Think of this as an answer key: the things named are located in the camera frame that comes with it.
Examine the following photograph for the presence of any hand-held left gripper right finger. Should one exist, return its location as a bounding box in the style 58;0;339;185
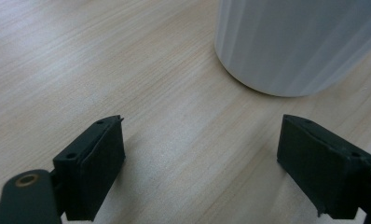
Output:
276;114;371;220

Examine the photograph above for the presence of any white ribbed cylindrical container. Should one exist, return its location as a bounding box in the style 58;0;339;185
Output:
213;0;371;98

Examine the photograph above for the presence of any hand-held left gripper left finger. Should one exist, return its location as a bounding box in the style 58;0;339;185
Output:
52;115;127;222

